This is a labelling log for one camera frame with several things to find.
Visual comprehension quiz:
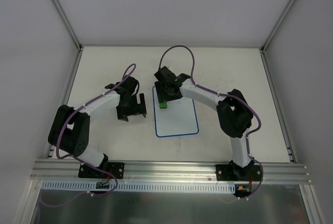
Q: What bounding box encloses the green whiteboard eraser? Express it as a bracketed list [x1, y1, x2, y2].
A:
[159, 101, 168, 109]

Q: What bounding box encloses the blue framed small whiteboard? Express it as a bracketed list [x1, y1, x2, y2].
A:
[152, 87, 199, 138]

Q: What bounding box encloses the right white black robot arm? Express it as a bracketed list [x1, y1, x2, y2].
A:
[154, 66, 254, 180]

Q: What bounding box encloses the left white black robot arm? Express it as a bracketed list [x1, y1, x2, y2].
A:
[48, 76, 147, 178]

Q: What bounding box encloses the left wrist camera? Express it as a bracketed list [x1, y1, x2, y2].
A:
[122, 76, 139, 95]

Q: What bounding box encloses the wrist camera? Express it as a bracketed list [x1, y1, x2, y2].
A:
[122, 76, 139, 95]
[154, 66, 176, 84]

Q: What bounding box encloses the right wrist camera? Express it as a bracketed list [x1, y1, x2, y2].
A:
[154, 66, 176, 84]

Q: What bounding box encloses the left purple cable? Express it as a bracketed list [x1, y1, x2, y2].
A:
[39, 63, 137, 207]

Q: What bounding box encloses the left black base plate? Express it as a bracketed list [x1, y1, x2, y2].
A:
[78, 160, 125, 179]

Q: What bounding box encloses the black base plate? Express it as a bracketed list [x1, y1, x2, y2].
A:
[215, 164, 263, 182]
[78, 160, 125, 179]

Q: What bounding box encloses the aluminium mounting rail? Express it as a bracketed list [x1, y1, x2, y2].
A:
[30, 159, 312, 184]

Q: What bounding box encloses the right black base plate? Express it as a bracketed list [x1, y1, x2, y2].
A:
[215, 164, 263, 182]

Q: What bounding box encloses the white slotted cable duct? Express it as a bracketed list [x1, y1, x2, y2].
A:
[41, 180, 236, 194]

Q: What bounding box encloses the left aluminium frame post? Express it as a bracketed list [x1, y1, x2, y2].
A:
[51, 0, 82, 51]

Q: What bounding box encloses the aluminium frame post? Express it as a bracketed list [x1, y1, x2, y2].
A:
[51, 0, 82, 51]
[261, 0, 297, 53]

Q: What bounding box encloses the right aluminium frame post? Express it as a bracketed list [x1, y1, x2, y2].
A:
[261, 0, 297, 53]

